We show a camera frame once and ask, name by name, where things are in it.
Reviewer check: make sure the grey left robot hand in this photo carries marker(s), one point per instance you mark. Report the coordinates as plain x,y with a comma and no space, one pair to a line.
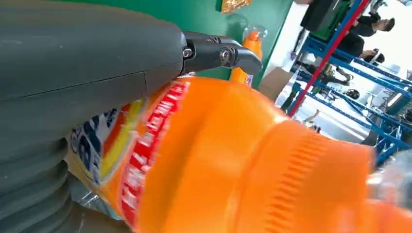
80,58

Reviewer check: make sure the green crate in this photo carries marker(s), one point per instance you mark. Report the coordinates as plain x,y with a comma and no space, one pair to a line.
331,30

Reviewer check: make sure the yellow sheet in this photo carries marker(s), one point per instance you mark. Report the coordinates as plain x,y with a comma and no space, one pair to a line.
234,4

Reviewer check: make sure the orange drink bottle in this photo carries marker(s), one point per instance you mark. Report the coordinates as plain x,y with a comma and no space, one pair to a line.
252,43
225,154

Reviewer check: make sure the white table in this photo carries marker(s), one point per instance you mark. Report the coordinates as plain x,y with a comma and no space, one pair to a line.
284,35

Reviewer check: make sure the black carrying case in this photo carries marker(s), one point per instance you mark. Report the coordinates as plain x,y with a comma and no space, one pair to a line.
322,14

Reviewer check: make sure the blue metal rack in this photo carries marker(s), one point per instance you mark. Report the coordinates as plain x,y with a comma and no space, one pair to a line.
379,96

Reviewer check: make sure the cardboard box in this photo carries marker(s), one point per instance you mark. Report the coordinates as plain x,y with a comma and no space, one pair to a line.
273,83

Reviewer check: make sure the person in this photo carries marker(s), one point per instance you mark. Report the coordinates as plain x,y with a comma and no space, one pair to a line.
352,45
370,24

